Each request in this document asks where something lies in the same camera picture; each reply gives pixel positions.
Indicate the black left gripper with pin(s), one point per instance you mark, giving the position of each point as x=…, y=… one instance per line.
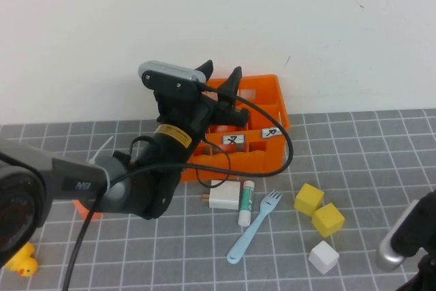
x=184, y=114

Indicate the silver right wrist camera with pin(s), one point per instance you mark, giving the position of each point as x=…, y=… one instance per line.
x=395, y=246

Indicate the orange plastic cutlery holder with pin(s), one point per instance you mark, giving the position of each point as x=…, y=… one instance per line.
x=269, y=96

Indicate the white foam cube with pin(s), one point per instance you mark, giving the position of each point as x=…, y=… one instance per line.
x=323, y=257

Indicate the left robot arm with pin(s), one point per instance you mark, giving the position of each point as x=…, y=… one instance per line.
x=136, y=188

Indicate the white label with fork character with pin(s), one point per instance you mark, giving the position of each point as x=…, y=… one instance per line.
x=233, y=139

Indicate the white green glue stick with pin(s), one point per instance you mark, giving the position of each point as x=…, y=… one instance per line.
x=246, y=202

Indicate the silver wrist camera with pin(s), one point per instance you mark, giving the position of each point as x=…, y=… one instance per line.
x=167, y=73
x=395, y=246

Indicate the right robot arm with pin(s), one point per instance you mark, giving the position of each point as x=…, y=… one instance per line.
x=422, y=274

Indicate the orange foam cube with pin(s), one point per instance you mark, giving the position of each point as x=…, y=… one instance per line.
x=85, y=214

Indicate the light blue plastic fork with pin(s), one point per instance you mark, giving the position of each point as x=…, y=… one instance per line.
x=255, y=223

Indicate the white zip tie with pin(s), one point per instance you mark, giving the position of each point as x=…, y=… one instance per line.
x=98, y=154

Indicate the grey grid table mat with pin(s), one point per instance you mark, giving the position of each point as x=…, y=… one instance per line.
x=357, y=154

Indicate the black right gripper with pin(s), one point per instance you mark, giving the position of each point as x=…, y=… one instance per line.
x=422, y=223

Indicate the yellow rubber duck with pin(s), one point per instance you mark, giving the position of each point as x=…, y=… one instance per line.
x=25, y=263

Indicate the white power adapter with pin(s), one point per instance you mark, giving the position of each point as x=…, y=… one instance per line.
x=225, y=195

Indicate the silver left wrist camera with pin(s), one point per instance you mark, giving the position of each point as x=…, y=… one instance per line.
x=167, y=73

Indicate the white label with knife character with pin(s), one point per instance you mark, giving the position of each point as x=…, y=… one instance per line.
x=272, y=132

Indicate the yellow foam cube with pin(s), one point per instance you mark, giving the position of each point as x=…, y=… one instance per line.
x=308, y=199
x=327, y=220

